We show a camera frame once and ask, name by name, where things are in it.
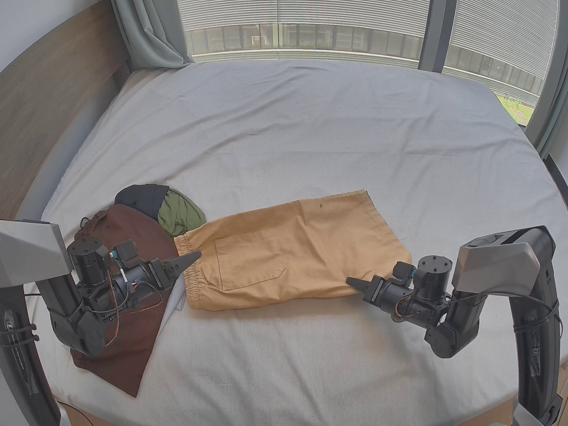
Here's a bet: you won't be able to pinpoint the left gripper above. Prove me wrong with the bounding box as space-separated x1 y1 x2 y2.
122 259 173 296

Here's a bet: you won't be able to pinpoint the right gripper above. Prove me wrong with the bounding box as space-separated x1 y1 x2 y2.
363 275 415 317

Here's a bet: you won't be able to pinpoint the tan shorts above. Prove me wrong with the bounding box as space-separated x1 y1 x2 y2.
173 189 411 312

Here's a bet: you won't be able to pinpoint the bed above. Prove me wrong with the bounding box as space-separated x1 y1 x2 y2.
0 0 568 426

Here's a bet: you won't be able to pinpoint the white garment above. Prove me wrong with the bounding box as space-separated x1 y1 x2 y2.
162 278 189 327

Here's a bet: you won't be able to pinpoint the green garment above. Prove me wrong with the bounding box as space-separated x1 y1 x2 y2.
157 188 207 238

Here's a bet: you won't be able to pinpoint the brown garment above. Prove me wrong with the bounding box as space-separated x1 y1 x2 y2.
71 204 187 398

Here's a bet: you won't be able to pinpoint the black garment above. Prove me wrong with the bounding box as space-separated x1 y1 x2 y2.
114 184 171 221

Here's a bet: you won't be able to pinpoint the grey-green curtain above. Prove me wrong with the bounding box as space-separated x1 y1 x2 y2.
106 0 195 69
526 0 568 159

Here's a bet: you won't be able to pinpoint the window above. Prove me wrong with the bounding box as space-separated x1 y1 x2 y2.
171 0 568 105

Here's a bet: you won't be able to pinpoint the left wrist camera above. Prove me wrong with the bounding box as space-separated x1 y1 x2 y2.
111 239 140 267

